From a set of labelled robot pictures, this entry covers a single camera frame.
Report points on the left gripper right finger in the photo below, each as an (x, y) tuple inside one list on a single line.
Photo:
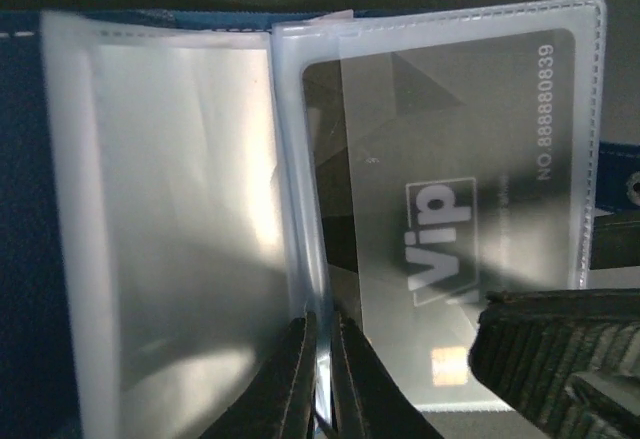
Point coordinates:
[(367, 402)]

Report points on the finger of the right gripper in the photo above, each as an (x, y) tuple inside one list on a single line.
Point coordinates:
[(615, 241), (566, 361)]

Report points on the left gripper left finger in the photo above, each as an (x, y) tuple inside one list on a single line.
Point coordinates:
[(278, 401)]

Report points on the black VIP card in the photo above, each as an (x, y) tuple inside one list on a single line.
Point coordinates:
[(443, 173)]

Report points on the blue card holder wallet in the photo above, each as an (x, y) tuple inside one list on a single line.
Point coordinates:
[(160, 222)]

